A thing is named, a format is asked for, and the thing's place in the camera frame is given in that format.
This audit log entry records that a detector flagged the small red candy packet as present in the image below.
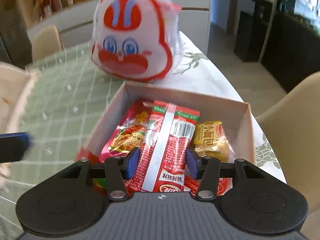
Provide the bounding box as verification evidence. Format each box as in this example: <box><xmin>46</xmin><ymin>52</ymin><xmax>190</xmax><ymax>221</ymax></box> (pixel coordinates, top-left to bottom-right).
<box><xmin>184</xmin><ymin>175</ymin><xmax>232</xmax><ymax>198</ymax></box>

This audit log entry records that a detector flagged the green red snack packet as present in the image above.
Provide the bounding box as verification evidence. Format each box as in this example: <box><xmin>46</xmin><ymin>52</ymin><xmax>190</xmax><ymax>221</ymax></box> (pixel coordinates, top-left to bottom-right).
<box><xmin>92</xmin><ymin>178</ymin><xmax>107</xmax><ymax>196</ymax></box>

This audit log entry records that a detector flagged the yellow bread snack packet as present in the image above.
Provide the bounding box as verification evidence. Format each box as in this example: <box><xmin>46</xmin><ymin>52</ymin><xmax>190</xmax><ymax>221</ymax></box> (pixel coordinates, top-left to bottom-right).
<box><xmin>193</xmin><ymin>121</ymin><xmax>235</xmax><ymax>163</ymax></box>

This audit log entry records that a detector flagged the dark red foil snack packet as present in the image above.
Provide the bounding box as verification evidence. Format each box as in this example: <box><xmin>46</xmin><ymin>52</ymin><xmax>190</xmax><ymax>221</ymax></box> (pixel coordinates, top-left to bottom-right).
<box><xmin>99</xmin><ymin>99</ymin><xmax>153</xmax><ymax>163</ymax></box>

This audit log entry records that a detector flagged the red white striped snack packet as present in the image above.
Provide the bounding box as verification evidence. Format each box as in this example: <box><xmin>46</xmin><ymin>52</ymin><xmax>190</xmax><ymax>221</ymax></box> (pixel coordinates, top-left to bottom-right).
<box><xmin>125</xmin><ymin>100</ymin><xmax>200</xmax><ymax>193</ymax></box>

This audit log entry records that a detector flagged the pink open cardboard box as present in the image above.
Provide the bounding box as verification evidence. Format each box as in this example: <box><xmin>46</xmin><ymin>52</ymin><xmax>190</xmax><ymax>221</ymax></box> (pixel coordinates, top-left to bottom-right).
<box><xmin>80</xmin><ymin>81</ymin><xmax>256</xmax><ymax>196</ymax></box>

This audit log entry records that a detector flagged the white cartoon paper bag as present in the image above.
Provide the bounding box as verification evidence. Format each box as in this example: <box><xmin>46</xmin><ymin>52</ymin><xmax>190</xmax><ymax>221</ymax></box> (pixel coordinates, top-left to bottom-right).
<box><xmin>1</xmin><ymin>62</ymin><xmax>39</xmax><ymax>191</ymax></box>

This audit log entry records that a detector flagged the beige chair right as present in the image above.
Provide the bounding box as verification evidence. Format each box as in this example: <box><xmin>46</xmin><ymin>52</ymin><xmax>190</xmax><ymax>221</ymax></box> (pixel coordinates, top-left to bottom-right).
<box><xmin>254</xmin><ymin>71</ymin><xmax>320</xmax><ymax>214</ymax></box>

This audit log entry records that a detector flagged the beige chair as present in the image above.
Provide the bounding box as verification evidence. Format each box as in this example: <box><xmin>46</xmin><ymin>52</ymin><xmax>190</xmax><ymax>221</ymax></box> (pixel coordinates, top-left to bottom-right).
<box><xmin>254</xmin><ymin>71</ymin><xmax>320</xmax><ymax>214</ymax></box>
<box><xmin>31</xmin><ymin>24</ymin><xmax>63</xmax><ymax>62</ymax></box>

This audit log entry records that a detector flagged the beige chair far left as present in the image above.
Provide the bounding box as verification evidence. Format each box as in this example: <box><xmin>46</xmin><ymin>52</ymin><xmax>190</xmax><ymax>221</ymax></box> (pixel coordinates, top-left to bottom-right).
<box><xmin>31</xmin><ymin>24</ymin><xmax>63</xmax><ymax>62</ymax></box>

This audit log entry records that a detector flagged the red white rabbit bag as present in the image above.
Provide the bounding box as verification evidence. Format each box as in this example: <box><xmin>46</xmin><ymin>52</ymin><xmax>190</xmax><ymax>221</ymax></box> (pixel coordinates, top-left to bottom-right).
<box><xmin>91</xmin><ymin>0</ymin><xmax>181</xmax><ymax>82</ymax></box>

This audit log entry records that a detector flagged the black aquarium cabinet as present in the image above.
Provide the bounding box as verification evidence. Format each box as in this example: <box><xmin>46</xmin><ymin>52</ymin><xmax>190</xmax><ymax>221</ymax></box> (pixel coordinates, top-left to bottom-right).
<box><xmin>234</xmin><ymin>0</ymin><xmax>319</xmax><ymax>92</ymax></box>

